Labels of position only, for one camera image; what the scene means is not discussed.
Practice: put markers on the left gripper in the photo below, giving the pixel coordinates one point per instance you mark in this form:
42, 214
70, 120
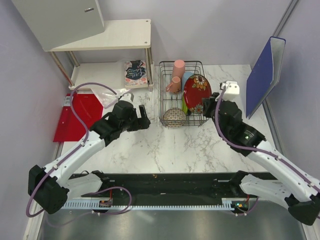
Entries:
141, 123

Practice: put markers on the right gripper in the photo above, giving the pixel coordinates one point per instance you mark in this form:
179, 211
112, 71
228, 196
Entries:
208, 103

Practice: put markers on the red floral plate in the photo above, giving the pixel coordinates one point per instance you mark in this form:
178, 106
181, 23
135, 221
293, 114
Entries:
196, 88

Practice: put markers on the black wire dish rack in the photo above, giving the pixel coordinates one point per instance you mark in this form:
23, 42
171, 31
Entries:
169, 100

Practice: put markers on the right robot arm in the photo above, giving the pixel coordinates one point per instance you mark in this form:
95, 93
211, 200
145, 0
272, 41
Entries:
299, 192

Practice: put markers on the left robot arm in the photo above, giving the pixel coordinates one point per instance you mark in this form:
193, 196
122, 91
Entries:
51, 186

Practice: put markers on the green plate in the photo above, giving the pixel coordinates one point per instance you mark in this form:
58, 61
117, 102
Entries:
184, 106

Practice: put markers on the patterned bowl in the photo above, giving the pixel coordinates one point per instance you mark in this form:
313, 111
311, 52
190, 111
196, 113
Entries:
174, 118

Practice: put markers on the blue cup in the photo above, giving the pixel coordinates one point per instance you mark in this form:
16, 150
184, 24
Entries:
184, 79

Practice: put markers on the pink mug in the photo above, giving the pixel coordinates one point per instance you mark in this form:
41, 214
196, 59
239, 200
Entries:
174, 86

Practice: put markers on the clear plastic bag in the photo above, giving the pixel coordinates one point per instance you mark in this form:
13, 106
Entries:
106, 97

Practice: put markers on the book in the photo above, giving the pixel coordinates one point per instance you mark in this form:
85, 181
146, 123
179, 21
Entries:
135, 74

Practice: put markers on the tall pink cup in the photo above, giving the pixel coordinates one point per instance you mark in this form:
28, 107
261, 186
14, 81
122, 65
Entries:
178, 69

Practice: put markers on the blue binder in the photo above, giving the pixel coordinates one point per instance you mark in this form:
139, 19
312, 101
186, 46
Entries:
265, 74

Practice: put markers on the white two-tier shelf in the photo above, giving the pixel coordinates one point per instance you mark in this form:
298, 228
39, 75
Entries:
129, 34

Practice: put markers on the grey cabinet door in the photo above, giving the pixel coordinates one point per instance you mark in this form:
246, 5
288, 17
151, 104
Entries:
59, 22

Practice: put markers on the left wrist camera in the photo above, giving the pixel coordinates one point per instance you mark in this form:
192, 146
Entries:
127, 96

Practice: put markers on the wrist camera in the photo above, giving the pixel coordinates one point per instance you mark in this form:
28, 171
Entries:
127, 96
232, 90

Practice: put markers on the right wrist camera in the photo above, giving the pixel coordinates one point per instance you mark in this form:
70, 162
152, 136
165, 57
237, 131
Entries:
232, 90

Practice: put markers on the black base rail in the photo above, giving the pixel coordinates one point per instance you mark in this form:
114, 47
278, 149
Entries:
169, 188

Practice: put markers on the white cable duct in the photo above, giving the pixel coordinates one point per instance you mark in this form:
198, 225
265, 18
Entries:
99, 204

